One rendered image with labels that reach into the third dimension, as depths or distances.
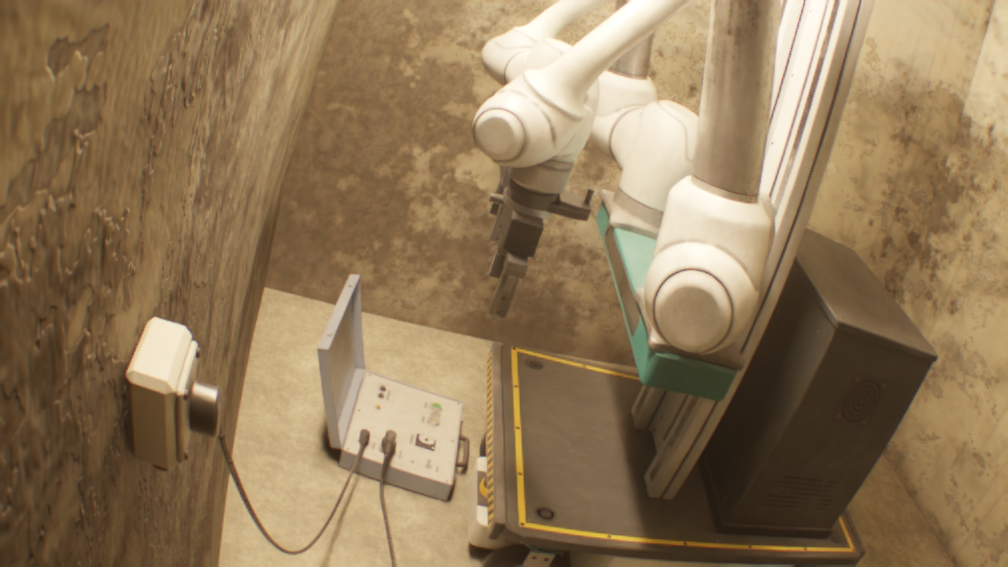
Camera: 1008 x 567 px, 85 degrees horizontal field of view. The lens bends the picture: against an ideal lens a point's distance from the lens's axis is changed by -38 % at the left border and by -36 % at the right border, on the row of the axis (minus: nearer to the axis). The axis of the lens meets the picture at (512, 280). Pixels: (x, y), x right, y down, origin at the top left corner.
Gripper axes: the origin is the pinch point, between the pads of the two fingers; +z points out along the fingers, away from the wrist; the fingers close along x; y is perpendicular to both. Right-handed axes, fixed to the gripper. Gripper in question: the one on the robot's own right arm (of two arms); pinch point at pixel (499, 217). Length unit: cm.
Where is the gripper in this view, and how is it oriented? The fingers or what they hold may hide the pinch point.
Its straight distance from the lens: 160.6
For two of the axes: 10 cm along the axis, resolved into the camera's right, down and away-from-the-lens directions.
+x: -0.2, -4.3, 9.0
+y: 9.5, 2.6, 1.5
